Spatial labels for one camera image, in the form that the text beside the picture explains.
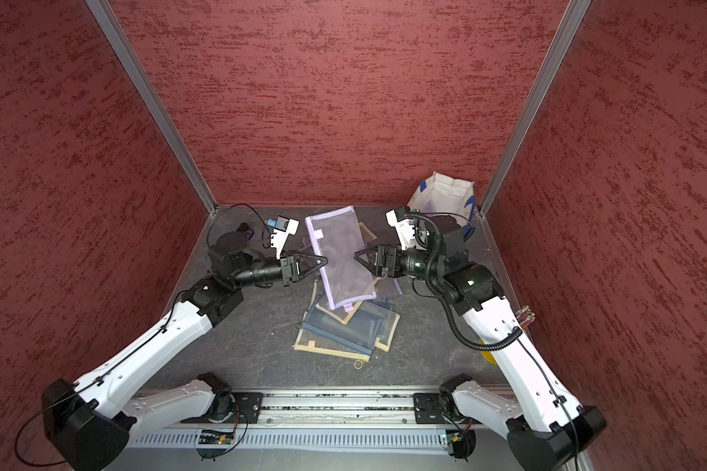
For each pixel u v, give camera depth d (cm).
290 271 57
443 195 104
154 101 88
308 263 64
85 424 37
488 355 83
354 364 81
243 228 107
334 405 76
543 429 37
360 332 85
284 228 60
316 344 83
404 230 58
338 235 64
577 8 70
